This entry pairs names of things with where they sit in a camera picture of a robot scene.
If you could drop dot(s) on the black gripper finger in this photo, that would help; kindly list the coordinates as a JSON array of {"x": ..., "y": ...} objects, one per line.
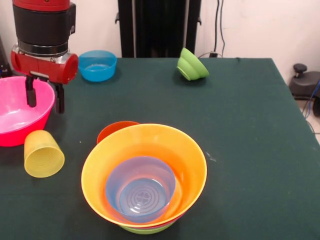
[
  {"x": 31, "y": 95},
  {"x": 60, "y": 102}
]

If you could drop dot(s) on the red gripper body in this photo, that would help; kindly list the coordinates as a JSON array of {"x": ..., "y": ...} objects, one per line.
[{"x": 50, "y": 67}]

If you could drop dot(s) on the pink plastic bowl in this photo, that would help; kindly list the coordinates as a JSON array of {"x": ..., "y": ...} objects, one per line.
[
  {"x": 12, "y": 107},
  {"x": 15, "y": 138}
]

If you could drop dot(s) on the yellow plastic cup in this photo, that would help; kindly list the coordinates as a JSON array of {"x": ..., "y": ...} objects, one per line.
[{"x": 42, "y": 155}]

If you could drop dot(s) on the orange plastic bowl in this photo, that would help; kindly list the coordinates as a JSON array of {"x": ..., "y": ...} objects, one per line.
[{"x": 150, "y": 140}]

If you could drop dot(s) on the blue plastic bowl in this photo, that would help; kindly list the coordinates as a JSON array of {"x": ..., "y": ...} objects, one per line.
[
  {"x": 140, "y": 197},
  {"x": 98, "y": 67}
]

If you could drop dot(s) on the small green plastic bowl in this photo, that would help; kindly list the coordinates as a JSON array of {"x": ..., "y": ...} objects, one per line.
[{"x": 192, "y": 67}]

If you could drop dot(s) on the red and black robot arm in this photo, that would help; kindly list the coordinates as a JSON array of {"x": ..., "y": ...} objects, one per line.
[{"x": 42, "y": 27}]

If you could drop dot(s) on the black stand base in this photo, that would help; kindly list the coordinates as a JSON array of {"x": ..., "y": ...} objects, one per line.
[
  {"x": 6, "y": 70},
  {"x": 307, "y": 85}
]

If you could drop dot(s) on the red plastic bowl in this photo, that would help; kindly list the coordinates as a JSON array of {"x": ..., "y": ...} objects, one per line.
[{"x": 110, "y": 128}]

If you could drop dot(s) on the large green plastic bowl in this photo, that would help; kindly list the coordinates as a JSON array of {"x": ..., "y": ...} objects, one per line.
[{"x": 147, "y": 231}]

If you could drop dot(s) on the dark green table cloth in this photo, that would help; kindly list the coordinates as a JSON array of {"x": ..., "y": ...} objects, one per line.
[{"x": 225, "y": 112}]

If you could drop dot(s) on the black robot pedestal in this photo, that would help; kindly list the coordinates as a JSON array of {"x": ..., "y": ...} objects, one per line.
[{"x": 160, "y": 30}]

